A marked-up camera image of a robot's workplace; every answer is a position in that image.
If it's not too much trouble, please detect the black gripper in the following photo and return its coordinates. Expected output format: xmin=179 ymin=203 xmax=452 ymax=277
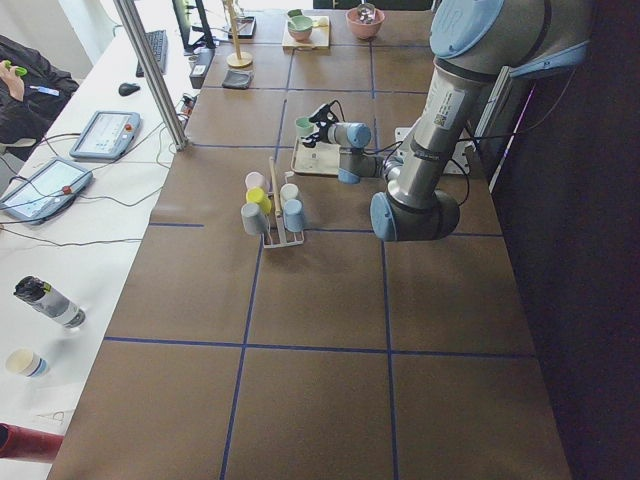
xmin=302 ymin=101 xmax=338 ymax=148

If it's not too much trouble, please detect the green cup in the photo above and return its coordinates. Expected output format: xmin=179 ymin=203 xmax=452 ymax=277
xmin=295 ymin=117 xmax=315 ymax=138

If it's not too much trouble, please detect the cream rabbit tray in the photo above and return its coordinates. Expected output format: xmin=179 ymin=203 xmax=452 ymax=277
xmin=291 ymin=138 xmax=349 ymax=177

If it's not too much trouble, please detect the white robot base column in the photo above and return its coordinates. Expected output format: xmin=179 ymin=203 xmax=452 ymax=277
xmin=394 ymin=126 xmax=476 ymax=176

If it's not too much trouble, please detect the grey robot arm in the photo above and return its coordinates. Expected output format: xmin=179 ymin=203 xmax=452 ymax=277
xmin=302 ymin=1 xmax=594 ymax=241

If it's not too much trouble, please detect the cream cup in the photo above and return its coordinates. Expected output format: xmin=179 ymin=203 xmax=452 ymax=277
xmin=279 ymin=183 xmax=300 ymax=205

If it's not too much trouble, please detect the pink cup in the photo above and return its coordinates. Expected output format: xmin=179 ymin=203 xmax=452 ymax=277
xmin=245 ymin=171 xmax=268 ymax=191

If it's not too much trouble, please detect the light blue cup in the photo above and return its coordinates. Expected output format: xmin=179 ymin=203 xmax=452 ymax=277
xmin=283 ymin=199 xmax=306 ymax=233

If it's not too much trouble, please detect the yellow cup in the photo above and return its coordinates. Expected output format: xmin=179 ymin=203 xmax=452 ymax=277
xmin=245 ymin=187 xmax=272 ymax=215

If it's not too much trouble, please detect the grey cup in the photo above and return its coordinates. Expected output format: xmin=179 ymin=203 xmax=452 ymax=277
xmin=240 ymin=202 xmax=269 ymax=235

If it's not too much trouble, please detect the paper cup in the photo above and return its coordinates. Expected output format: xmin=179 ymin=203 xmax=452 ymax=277
xmin=5 ymin=348 xmax=49 ymax=378

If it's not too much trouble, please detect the person's hand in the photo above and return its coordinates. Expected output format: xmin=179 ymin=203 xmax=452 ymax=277
xmin=0 ymin=61 xmax=25 ymax=101

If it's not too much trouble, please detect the wooden cutting board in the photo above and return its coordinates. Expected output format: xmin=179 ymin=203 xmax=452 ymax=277
xmin=282 ymin=16 xmax=331 ymax=50

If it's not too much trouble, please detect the wooden rack rod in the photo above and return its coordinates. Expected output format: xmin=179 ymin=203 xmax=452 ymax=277
xmin=268 ymin=156 xmax=282 ymax=218

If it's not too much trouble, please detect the folded grey cloth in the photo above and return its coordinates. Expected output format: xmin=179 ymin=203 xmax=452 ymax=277
xmin=221 ymin=69 xmax=253 ymax=90

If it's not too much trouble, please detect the green bowl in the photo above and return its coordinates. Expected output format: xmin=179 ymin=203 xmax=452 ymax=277
xmin=287 ymin=15 xmax=313 ymax=42

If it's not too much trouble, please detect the wooden mug tree stand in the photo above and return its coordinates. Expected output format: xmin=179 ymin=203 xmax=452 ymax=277
xmin=223 ymin=0 xmax=253 ymax=69

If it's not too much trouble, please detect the pink ice bowl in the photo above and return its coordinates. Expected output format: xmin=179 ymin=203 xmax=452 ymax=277
xmin=345 ymin=8 xmax=386 ymax=40

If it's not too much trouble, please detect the black computer monitor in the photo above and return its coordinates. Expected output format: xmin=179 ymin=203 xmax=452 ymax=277
xmin=172 ymin=0 xmax=215 ymax=54

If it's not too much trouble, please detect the black keyboard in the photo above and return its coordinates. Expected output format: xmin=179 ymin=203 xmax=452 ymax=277
xmin=145 ymin=30 xmax=169 ymax=75

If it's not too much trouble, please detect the black computer mouse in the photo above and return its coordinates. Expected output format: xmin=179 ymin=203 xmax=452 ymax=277
xmin=118 ymin=82 xmax=140 ymax=97

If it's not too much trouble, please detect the far teach pendant tablet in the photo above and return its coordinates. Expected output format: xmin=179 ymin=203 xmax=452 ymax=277
xmin=69 ymin=111 xmax=141 ymax=163

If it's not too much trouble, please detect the teach pendant tablet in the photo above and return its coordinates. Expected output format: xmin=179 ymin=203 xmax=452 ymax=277
xmin=1 ymin=157 xmax=94 ymax=224
xmin=69 ymin=111 xmax=141 ymax=163

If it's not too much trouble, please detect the near teach pendant tablet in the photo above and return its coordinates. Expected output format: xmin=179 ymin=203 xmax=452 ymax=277
xmin=1 ymin=157 xmax=94 ymax=224

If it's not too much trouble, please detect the clear water bottle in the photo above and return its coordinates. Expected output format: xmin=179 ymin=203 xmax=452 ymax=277
xmin=14 ymin=276 xmax=86 ymax=328

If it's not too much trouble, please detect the red thermos bottle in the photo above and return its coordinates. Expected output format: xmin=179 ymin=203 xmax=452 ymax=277
xmin=1 ymin=423 xmax=64 ymax=463

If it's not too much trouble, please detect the white wire cup rack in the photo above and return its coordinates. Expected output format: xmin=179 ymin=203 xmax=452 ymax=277
xmin=262 ymin=174 xmax=305 ymax=249

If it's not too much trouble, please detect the aluminium frame post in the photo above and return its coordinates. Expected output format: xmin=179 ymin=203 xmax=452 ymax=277
xmin=114 ymin=0 xmax=188 ymax=151

